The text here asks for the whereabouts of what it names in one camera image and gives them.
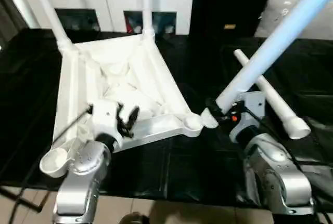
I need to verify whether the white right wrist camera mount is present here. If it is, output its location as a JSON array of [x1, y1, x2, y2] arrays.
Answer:
[[232, 90, 267, 142]]

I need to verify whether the black furniture with yellow label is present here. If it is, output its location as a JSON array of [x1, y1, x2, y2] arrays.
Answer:
[[190, 0, 274, 40]]

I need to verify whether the black work mat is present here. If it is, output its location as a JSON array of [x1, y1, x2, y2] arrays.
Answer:
[[0, 27, 333, 209]]

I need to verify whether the white plastic table top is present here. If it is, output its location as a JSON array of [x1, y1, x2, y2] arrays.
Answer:
[[39, 34, 204, 179]]

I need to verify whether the white plastic table leg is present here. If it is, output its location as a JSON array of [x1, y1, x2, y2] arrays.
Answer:
[[200, 0, 333, 130], [27, 0, 80, 54], [138, 0, 156, 41], [233, 48, 312, 141]]

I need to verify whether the grey cushion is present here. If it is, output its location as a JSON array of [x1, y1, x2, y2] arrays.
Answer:
[[254, 0, 333, 40]]

